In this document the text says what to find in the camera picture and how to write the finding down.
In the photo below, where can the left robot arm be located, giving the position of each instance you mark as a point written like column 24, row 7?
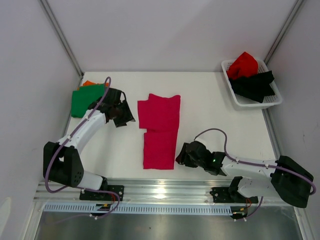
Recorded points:
column 61, row 160

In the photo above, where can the red t shirt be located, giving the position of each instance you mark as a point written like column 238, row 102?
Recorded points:
column 244, row 66

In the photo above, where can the pink t shirt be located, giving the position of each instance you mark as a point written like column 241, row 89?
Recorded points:
column 160, row 117

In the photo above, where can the black t shirt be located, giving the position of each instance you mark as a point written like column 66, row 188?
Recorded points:
column 255, row 87

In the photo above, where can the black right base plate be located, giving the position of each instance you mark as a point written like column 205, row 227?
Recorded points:
column 230, row 195

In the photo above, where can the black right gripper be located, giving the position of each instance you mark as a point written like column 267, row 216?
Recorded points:
column 188, row 155

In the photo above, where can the aluminium corner post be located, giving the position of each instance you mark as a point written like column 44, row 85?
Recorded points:
column 284, row 30
column 52, row 19

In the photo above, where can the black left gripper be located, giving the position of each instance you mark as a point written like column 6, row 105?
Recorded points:
column 127, row 116

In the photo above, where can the right aluminium corner post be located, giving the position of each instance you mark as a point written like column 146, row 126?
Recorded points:
column 284, row 30

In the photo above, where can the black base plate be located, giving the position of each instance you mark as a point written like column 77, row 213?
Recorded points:
column 230, row 195
column 102, row 196

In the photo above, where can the orange folded t shirt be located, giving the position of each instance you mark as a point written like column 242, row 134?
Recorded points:
column 88, row 83

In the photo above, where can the green folded t shirt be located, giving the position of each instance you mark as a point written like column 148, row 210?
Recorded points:
column 84, row 97

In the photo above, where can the left aluminium corner post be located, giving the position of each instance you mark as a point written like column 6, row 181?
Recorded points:
column 52, row 19

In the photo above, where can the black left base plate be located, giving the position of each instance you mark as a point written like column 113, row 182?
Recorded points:
column 102, row 196

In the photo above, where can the white plastic basket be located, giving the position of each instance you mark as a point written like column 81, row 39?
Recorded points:
column 242, row 103

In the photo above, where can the aluminium front rail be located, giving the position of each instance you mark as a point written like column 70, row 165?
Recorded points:
column 145, row 191

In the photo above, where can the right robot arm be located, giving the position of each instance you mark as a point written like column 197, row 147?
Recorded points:
column 282, row 178

